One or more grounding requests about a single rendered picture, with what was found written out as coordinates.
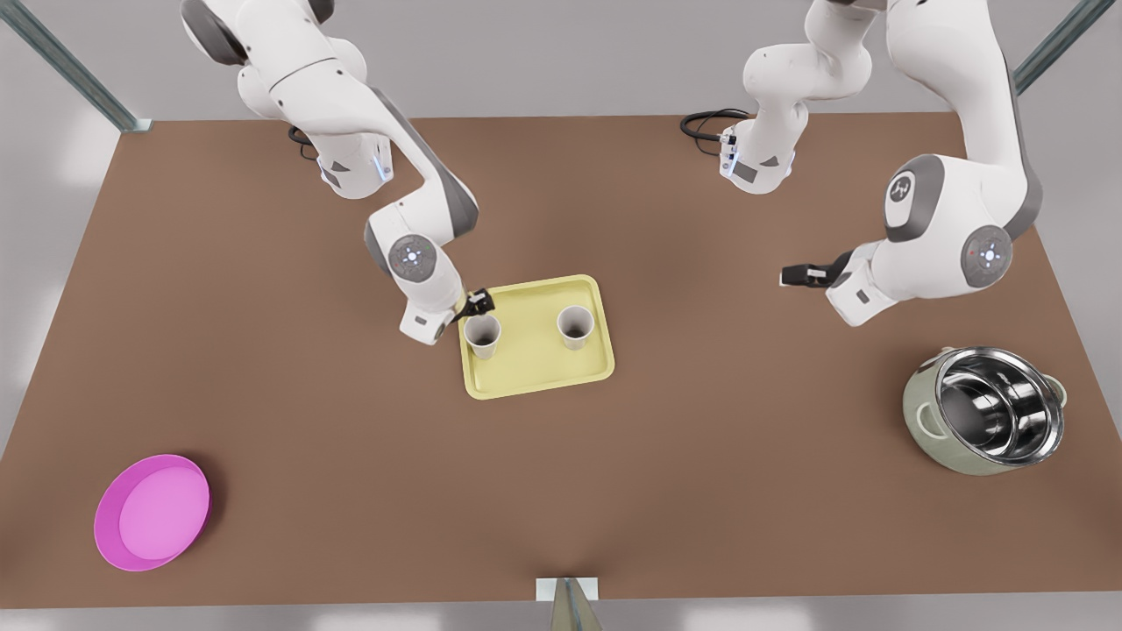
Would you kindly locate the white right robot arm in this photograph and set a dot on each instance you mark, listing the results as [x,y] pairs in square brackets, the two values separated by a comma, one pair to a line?
[333,96]

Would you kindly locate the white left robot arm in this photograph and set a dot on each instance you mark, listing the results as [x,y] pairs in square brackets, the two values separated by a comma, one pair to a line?
[947,219]

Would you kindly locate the white IKEA cup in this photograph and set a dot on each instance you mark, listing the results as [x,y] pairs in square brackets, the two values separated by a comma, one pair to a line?
[575,329]
[483,338]

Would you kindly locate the yellow rectangular tray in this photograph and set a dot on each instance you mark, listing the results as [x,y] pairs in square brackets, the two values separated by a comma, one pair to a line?
[535,364]

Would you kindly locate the pale green steel pot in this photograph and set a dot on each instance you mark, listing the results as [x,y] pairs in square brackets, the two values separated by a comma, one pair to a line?
[990,412]

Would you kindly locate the pink round plate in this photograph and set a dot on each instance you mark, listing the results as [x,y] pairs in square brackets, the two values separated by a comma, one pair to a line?
[153,513]

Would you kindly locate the silver frame post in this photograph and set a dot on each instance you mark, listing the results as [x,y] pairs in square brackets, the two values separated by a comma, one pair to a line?
[70,70]
[1056,44]
[568,605]

